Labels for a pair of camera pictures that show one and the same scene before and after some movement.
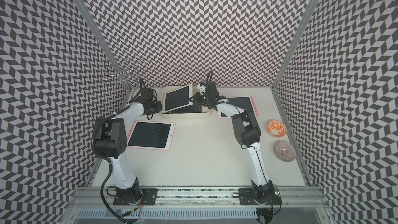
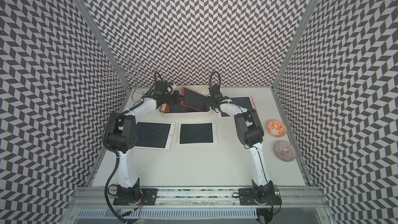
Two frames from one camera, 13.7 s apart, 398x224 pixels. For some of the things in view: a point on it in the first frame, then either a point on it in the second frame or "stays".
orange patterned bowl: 276,128 stays
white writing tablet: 177,98 → 196,133
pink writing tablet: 243,102 stays
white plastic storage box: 205,113 stays
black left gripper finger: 157,109 → 178,100
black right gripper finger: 199,100 → 216,109
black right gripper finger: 198,95 → 209,101
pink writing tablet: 151,135 stays
